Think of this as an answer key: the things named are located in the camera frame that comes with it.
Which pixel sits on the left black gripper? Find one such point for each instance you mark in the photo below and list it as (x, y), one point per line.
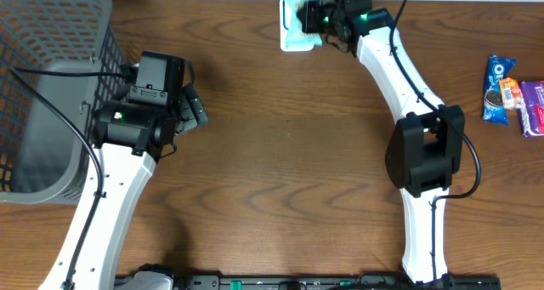
(192, 109)

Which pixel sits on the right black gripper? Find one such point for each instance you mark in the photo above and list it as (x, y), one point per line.
(308, 16)

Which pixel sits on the teal wet wipes pack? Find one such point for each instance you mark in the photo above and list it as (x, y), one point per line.
(297, 37)

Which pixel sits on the blue cookie package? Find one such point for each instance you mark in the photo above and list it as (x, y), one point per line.
(493, 110)

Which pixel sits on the orange white snack bar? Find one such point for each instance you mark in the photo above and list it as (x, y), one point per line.
(511, 94)

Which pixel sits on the red purple pad package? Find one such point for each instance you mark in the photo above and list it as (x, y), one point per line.
(531, 113)

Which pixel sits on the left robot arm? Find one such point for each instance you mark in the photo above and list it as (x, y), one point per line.
(130, 132)

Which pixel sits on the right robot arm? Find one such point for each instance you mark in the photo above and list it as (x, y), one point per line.
(424, 151)

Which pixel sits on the white barcode scanner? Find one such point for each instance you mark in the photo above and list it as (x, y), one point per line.
(285, 43)

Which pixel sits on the grey plastic mesh basket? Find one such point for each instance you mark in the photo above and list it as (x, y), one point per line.
(68, 53)

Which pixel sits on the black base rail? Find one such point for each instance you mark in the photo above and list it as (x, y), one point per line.
(152, 276)

